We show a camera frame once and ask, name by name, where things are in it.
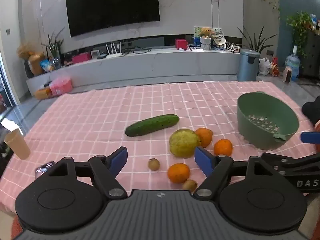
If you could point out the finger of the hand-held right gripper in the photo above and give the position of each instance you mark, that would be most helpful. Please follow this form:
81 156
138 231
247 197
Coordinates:
310 137

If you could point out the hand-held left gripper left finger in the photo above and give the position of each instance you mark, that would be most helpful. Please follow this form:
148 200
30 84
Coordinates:
118 158

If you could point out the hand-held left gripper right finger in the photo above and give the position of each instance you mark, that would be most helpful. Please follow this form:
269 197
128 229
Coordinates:
203 160

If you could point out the orange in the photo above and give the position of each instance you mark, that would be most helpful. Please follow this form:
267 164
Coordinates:
223 147
206 136
178 173

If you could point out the small brown kiwi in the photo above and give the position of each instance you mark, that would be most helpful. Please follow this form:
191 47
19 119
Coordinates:
189 185
153 164

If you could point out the green cucumber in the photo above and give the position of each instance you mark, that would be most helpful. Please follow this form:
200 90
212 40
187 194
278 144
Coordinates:
152 125

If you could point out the green colander bowl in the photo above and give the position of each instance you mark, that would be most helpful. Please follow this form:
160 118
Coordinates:
250 120

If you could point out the person's right forearm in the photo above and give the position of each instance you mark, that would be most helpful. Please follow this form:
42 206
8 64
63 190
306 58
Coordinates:
318 127

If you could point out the dark rounded object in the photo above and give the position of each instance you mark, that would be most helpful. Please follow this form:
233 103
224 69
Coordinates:
311 111

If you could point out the pink checked tablecloth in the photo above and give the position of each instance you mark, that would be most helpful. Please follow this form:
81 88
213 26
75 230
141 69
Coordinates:
95 120

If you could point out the pink slipper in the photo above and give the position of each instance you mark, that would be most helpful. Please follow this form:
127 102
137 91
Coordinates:
287 75

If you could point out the small shiny packet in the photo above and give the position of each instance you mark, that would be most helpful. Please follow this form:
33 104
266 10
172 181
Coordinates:
44 168

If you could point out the blue water bottle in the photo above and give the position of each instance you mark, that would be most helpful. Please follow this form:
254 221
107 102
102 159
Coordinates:
293 63

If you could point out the red bag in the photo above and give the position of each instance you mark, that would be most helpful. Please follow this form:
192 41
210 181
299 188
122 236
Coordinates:
275 67

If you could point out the dark cabinet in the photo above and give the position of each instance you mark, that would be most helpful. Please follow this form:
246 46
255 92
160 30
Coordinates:
311 55

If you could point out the white plastic bag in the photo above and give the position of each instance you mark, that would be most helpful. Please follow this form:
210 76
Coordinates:
264 66

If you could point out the pink storage box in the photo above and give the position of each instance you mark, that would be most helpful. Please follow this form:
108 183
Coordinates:
61 86

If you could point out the blue-grey trash bin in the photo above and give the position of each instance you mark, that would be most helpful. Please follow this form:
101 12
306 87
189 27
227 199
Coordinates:
247 66

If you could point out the orange bag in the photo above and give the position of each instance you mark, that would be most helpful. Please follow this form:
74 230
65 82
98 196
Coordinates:
43 93

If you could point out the grey tv console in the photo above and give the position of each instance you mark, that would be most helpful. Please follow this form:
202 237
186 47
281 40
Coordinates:
155 65

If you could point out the beige plastic cup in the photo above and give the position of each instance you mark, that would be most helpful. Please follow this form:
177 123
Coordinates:
18 143

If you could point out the white router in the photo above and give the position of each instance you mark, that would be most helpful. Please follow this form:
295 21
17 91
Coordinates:
113 53

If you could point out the small white desk clock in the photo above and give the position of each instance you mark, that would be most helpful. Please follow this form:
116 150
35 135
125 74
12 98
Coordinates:
95 54

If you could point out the long-leaf potted plant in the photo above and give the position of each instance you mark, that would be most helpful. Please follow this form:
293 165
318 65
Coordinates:
255 42

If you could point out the bushy green plant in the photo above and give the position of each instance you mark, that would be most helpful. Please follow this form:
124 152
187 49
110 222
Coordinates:
298 27

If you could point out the black and white patterned box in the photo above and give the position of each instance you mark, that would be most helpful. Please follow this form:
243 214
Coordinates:
233 47

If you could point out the blue snack bag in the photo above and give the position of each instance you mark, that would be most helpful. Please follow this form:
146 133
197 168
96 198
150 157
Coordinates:
47 66

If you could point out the red box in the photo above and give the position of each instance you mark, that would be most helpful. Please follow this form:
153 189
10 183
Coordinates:
180 44

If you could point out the white hat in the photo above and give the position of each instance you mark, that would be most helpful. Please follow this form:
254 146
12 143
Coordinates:
219 41

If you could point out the teddy bear bouquet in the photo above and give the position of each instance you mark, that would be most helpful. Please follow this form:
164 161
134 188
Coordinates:
205 38

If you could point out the orange vase with dried flowers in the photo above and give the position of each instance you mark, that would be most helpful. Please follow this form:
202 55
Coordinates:
35 63

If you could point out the green plant in vase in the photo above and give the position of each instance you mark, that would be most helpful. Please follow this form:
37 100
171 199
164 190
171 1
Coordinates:
53 47

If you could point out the black television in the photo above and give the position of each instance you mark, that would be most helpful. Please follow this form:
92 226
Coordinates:
112 5

